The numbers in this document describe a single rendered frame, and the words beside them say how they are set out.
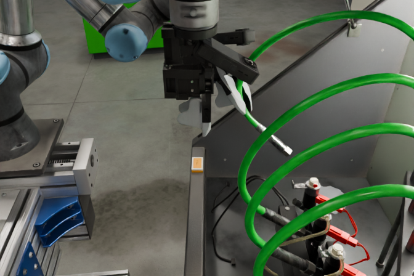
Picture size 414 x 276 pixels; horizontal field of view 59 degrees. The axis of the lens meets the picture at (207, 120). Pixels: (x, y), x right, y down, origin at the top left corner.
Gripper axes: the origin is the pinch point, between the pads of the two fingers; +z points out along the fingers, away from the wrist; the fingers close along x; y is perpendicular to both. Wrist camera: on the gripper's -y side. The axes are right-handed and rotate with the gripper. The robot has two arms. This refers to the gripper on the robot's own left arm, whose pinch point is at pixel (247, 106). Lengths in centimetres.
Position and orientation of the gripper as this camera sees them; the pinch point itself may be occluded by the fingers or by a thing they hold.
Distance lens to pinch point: 79.1
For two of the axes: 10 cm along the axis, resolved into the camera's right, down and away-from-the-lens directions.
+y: -6.7, 4.0, 6.2
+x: -5.8, 2.4, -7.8
